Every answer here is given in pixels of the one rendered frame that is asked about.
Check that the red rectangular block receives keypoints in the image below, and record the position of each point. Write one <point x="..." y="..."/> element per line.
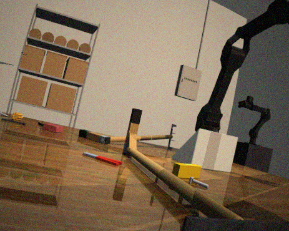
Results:
<point x="53" y="128"/>

